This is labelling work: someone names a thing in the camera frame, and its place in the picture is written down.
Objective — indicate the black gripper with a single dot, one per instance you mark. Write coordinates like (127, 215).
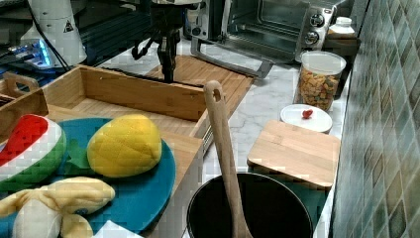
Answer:
(166, 20)

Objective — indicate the wooden drawer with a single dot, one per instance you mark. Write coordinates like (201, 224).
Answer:
(90, 91)

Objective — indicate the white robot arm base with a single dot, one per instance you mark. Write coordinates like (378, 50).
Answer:
(54, 37)

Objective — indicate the wooden spoon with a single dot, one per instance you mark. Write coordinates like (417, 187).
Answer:
(215, 103)

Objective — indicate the silver toaster oven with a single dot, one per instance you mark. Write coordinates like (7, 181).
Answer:
(272, 31)

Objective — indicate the yellow plush lemon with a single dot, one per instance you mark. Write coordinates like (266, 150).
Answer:
(126, 146)

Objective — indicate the teal plate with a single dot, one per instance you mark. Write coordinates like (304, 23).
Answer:
(139, 200)

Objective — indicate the clear cereal jar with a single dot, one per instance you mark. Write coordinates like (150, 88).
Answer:
(319, 78)

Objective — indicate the wooden tea bag caddy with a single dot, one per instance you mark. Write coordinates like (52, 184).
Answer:
(22, 96)

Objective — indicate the pink bowl with white lid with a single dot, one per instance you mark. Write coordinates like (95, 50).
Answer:
(308, 117)

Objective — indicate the plush watermelon slice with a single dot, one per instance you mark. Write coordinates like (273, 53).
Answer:
(32, 153)

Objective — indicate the white plastic bottle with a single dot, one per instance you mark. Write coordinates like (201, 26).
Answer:
(342, 28)

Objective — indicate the teal canister with wooden lid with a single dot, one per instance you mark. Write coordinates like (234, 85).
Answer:
(306, 160)

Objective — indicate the black utensil holder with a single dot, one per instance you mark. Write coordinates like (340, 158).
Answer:
(271, 210)

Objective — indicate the plush banana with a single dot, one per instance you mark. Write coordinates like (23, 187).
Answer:
(57, 210)

